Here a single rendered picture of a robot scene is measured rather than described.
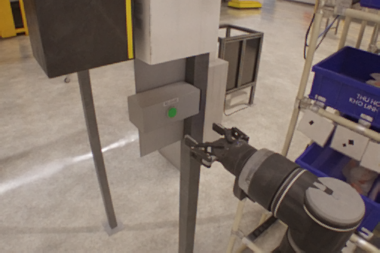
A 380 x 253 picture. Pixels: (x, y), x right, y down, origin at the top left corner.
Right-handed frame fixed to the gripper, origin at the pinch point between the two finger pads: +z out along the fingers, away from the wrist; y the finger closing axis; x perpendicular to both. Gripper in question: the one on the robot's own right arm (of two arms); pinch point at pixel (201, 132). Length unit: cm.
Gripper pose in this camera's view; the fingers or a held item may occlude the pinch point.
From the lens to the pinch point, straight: 64.4
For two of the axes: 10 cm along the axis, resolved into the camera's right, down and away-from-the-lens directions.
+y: -7.7, 2.9, -5.7
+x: -0.4, 8.7, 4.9
